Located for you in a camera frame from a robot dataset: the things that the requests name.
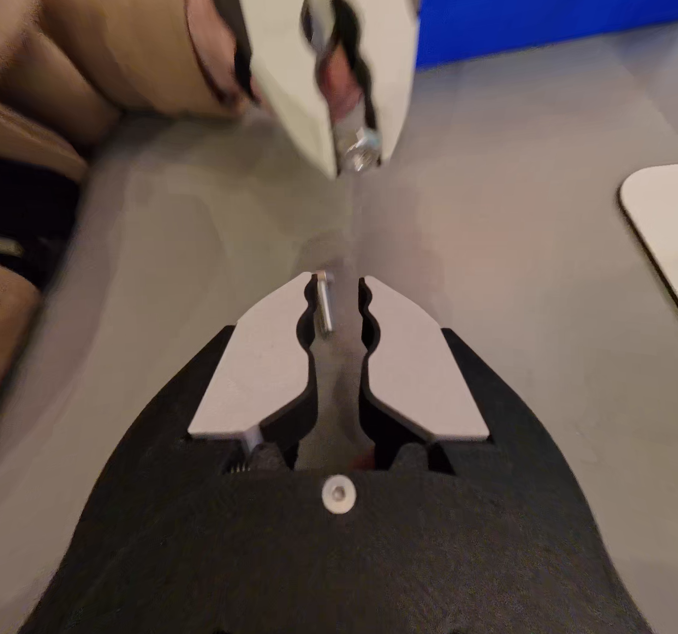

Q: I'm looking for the person's black inner garment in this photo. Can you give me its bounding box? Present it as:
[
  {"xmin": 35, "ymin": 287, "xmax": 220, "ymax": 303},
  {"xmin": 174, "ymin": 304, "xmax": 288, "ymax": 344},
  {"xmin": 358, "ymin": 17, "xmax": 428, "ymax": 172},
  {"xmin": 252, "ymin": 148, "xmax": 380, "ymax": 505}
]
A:
[{"xmin": 0, "ymin": 160, "xmax": 80, "ymax": 285}]

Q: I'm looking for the long blue plastic bin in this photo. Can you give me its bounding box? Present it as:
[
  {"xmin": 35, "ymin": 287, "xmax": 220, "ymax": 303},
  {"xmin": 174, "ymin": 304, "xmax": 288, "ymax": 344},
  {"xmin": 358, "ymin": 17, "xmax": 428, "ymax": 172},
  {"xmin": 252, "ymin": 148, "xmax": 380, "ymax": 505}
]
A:
[{"xmin": 416, "ymin": 0, "xmax": 678, "ymax": 69}]

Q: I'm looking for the person's left hand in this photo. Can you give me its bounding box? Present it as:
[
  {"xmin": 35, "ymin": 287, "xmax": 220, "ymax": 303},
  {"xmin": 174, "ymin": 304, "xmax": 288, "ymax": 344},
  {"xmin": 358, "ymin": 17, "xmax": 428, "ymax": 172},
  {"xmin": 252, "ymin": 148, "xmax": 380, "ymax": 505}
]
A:
[{"xmin": 185, "ymin": 0, "xmax": 249, "ymax": 109}]

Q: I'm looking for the grey desk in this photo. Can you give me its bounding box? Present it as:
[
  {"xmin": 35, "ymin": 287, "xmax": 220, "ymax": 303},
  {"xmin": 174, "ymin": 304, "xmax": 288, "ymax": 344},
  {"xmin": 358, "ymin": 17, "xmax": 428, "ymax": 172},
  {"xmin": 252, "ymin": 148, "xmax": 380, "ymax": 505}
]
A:
[{"xmin": 0, "ymin": 25, "xmax": 678, "ymax": 634}]

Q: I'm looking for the clear sign stand white base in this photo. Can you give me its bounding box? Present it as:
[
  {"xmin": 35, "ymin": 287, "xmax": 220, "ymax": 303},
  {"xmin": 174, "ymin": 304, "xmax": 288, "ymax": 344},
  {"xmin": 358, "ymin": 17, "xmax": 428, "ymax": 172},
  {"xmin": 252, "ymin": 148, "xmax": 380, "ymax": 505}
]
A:
[{"xmin": 619, "ymin": 164, "xmax": 678, "ymax": 306}]

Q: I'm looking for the steel hex nut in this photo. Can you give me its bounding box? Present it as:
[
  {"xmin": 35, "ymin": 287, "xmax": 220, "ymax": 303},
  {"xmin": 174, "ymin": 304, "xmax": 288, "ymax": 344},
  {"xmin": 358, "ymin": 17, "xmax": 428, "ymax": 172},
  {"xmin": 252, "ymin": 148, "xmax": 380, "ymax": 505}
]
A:
[{"xmin": 341, "ymin": 126, "xmax": 383, "ymax": 173}]

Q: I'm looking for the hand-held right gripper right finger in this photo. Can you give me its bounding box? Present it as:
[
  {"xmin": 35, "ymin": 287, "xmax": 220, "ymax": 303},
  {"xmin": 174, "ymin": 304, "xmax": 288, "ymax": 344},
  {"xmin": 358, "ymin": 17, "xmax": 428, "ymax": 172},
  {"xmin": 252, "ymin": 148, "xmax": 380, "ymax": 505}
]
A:
[{"xmin": 358, "ymin": 275, "xmax": 490, "ymax": 470}]

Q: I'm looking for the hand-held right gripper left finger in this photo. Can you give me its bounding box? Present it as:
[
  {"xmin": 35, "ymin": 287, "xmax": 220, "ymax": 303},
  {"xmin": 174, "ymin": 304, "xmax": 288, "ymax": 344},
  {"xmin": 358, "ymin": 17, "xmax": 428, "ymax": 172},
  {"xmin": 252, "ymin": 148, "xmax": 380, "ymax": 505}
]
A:
[{"xmin": 187, "ymin": 271, "xmax": 320, "ymax": 470}]

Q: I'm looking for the person's beige coat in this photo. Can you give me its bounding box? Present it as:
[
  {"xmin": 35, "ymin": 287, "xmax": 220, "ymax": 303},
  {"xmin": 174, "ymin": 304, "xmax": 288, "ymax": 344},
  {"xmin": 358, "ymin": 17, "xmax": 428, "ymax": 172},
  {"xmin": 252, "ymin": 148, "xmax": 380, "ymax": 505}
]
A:
[{"xmin": 0, "ymin": 104, "xmax": 91, "ymax": 380}]

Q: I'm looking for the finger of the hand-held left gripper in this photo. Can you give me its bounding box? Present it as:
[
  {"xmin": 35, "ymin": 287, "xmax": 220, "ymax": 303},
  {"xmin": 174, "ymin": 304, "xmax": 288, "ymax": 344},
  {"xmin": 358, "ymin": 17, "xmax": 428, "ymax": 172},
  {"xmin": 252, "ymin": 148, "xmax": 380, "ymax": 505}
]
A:
[
  {"xmin": 334, "ymin": 0, "xmax": 424, "ymax": 166},
  {"xmin": 233, "ymin": 0, "xmax": 340, "ymax": 178}
]

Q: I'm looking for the person's left forearm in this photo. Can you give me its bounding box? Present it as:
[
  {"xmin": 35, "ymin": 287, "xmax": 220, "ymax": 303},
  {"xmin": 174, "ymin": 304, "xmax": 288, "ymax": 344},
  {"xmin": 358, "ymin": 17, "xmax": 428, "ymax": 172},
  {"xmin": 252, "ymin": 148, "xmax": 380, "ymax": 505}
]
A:
[{"xmin": 0, "ymin": 0, "xmax": 234, "ymax": 121}]

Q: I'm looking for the steel hex bolt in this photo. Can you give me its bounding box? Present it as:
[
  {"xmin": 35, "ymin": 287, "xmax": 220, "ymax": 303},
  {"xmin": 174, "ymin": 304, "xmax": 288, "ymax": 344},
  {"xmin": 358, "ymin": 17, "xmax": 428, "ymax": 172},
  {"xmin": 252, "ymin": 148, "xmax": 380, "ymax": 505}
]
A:
[{"xmin": 313, "ymin": 269, "xmax": 335, "ymax": 334}]

